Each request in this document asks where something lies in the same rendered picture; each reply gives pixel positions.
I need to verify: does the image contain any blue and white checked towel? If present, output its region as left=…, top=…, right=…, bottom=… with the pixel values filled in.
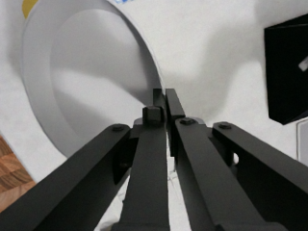
left=115, top=0, right=134, bottom=5

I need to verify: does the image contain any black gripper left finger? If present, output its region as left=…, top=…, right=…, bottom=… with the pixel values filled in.
left=0, top=89, right=171, bottom=231

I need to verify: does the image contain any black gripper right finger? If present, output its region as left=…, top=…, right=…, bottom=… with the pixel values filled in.
left=166, top=89, right=308, bottom=231

